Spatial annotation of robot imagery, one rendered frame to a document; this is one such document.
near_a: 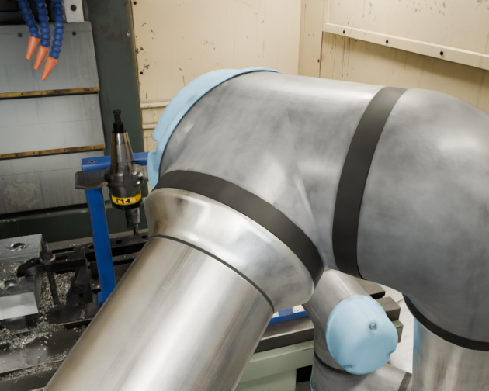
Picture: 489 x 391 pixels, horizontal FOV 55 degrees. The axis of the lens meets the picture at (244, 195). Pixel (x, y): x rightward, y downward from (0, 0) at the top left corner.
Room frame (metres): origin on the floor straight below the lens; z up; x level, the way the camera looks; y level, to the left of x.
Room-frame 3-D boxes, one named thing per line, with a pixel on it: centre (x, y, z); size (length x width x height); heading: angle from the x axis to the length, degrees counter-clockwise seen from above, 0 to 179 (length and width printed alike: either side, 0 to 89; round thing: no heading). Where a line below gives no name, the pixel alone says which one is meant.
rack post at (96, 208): (0.78, 0.28, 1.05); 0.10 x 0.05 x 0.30; 18
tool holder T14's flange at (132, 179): (0.75, 0.21, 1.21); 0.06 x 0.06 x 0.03
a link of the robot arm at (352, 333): (0.44, -0.12, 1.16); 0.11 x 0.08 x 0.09; 18
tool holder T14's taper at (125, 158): (0.75, 0.21, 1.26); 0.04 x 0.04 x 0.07
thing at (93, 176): (0.73, 0.26, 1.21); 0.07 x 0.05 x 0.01; 18
